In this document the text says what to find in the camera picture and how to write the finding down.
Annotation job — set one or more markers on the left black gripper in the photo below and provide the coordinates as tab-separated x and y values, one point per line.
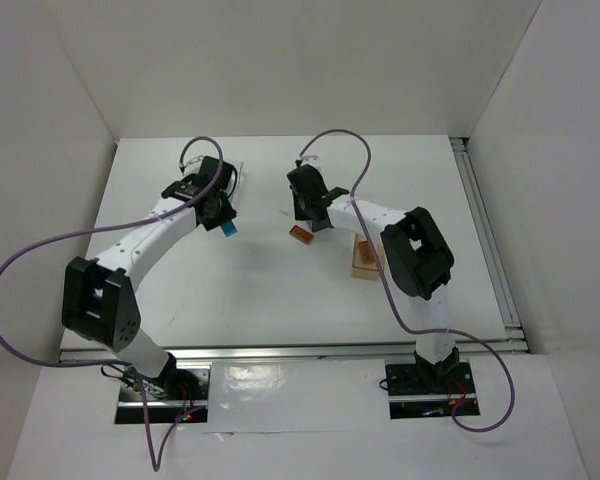
215	212

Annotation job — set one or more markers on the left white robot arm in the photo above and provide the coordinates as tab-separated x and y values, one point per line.
99	296

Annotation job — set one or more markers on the teal long lego brick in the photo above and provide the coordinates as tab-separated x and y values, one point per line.
229	228

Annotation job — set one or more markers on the orange lego plate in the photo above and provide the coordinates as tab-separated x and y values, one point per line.
365	252

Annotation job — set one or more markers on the orange lego brick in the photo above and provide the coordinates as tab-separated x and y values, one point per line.
301	235

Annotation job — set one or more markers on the clear plastic container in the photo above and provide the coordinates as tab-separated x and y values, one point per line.
235	182

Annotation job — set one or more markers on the aluminium front rail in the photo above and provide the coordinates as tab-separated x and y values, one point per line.
211	354

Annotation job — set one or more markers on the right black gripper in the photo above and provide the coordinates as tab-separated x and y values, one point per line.
318	220

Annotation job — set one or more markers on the orange translucent plastic container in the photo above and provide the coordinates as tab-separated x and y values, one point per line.
363	265

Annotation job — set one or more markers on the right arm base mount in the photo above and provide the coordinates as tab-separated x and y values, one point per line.
410	398

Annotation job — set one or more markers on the aluminium side rail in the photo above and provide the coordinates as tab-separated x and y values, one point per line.
515	338

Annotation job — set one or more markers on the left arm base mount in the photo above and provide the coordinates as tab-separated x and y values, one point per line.
189	402

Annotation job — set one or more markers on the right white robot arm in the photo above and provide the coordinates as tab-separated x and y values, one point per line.
418	258

